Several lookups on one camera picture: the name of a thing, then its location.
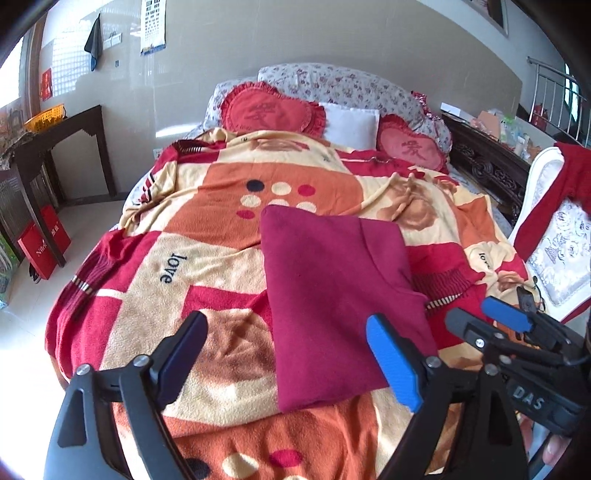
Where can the red frilled cloth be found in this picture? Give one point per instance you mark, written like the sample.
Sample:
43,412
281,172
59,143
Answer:
421,100

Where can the metal stair railing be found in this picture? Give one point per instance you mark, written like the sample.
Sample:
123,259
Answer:
554,78

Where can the white pillow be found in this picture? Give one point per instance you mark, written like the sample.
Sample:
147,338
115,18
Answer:
351,124

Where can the window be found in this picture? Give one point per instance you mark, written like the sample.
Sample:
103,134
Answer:
11,74

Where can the red heart pillow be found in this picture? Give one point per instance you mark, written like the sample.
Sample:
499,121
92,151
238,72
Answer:
411,147
268,110

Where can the wall switch panel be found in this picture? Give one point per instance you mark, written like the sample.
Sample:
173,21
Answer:
113,40

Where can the framed wall picture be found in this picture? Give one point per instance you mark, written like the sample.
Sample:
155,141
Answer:
497,16

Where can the red wall poster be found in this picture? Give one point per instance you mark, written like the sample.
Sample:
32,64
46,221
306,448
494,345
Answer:
46,85

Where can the clutter of bottles and boxes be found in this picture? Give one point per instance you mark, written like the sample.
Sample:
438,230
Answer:
508,131

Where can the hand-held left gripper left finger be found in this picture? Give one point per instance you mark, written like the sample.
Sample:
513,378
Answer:
184,350

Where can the dark carved wooden cabinet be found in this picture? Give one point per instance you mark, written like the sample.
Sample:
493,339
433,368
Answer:
485,166

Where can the red gift bag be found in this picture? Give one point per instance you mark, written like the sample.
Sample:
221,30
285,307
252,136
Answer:
44,244

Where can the person's right hand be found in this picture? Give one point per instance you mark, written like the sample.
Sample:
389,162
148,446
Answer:
554,450

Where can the white floral upholstered chair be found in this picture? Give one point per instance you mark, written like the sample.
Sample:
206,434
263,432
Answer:
563,240

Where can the wall calendar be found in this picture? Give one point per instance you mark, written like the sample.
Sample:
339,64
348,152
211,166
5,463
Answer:
152,27

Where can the large floral pillow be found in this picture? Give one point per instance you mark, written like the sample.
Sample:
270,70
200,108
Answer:
351,85

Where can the red orange printed blanket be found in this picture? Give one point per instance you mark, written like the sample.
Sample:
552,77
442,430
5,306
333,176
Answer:
184,221

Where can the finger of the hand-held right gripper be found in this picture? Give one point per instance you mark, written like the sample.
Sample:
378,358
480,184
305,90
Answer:
505,314
466,327

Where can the orange plastic basket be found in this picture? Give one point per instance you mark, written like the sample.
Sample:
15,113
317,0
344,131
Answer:
44,119

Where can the white flat box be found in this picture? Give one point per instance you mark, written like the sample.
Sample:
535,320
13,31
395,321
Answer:
455,111

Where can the red garment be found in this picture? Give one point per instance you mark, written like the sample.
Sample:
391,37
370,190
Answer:
572,170

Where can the dark wooden side table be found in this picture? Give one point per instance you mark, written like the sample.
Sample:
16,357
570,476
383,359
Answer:
69,124

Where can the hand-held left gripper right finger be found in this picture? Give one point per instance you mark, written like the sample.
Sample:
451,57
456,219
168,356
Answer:
392,360

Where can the maroon sweater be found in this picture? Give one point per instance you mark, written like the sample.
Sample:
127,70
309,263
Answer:
332,300

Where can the green box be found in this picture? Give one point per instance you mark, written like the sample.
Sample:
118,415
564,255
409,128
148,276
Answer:
7,267

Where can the black hanging cloth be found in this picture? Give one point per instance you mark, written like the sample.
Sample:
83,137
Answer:
94,41

